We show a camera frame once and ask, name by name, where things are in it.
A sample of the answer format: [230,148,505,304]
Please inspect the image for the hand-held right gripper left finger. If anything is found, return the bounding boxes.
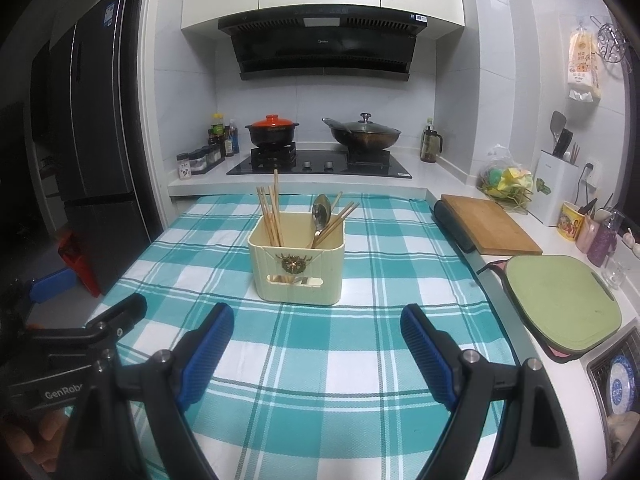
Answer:
[52,302,236,480]

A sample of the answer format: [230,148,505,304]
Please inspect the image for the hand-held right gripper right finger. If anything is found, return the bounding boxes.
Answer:
[400,303,586,480]

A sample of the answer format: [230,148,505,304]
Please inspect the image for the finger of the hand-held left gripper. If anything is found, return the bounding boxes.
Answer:
[87,293,148,341]
[17,267,77,306]

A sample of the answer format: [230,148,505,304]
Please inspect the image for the cream utensil holder box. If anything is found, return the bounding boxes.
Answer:
[247,211,346,304]

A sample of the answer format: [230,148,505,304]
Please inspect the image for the large metal spoon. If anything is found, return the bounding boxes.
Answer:
[312,195,330,250]

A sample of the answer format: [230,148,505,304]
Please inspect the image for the person's left hand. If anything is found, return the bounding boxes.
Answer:
[0,406,69,472]

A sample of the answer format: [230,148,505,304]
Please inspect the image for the red stool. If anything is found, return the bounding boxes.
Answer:
[56,232,104,297]

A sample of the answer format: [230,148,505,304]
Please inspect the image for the teal checked tablecloth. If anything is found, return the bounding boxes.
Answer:
[85,192,519,480]

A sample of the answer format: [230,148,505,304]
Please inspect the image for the dark grey tray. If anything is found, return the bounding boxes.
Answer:
[432,199,479,255]

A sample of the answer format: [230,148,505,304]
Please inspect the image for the dark refrigerator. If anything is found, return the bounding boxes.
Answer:
[29,0,166,297]

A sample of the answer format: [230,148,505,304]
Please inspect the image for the green cutting board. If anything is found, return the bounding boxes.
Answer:
[504,254,624,356]

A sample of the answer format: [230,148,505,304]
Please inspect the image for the wooden cutting board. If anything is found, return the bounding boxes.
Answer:
[439,193,544,256]

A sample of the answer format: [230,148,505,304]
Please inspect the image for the steel kitchen sink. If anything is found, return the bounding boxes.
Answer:
[584,324,640,462]

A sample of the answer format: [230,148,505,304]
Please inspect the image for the plastic bag of yellow cloths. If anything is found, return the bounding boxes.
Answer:
[474,144,536,211]

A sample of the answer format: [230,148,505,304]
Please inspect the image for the blue patterned plate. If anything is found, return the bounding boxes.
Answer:
[603,354,639,416]

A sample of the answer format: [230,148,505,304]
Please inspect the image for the yellow printed mug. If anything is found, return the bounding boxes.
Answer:
[558,201,589,244]

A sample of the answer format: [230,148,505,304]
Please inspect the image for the pink cup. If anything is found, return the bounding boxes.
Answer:
[574,212,601,254]

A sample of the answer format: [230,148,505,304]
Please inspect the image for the dark sauce bottle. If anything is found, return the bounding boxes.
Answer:
[223,118,240,157]

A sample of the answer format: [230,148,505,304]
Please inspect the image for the clear drinking glass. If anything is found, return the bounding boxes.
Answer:
[601,257,626,291]

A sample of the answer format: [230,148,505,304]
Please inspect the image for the yellow-capped sauce bottle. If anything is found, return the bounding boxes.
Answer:
[208,112,226,149]

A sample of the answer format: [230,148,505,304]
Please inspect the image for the purple soap bottle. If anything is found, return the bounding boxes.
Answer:
[586,209,624,268]

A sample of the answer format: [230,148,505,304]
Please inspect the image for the dark green water jug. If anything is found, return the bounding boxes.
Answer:
[419,118,445,164]

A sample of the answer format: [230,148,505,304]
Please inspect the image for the white knife holder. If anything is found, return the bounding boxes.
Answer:
[534,147,581,229]

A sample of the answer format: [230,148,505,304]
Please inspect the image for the beige rag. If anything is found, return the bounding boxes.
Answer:
[607,409,640,462]

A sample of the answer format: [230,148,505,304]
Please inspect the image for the black gas cooktop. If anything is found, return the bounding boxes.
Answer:
[225,142,414,180]

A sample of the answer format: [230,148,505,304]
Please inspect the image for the black wok with lid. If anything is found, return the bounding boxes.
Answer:
[321,112,403,152]

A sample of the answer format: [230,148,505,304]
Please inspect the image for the black clay pot red lid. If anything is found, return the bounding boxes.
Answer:
[243,113,301,149]

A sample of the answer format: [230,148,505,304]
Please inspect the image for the grey spatula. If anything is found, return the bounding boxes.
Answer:
[549,109,569,156]

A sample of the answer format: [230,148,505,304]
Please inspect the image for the black range hood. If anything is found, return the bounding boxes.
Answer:
[217,4,430,83]

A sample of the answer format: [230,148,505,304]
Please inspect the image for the hanging food bag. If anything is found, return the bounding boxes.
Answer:
[566,27,604,104]

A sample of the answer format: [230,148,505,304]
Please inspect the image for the metal steamer rack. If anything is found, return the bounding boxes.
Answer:
[589,14,632,74]

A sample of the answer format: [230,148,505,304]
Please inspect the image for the wall socket with plug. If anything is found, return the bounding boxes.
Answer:
[579,159,599,191]

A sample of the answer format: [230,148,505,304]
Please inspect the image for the black knife handles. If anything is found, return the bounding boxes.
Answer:
[552,128,575,159]

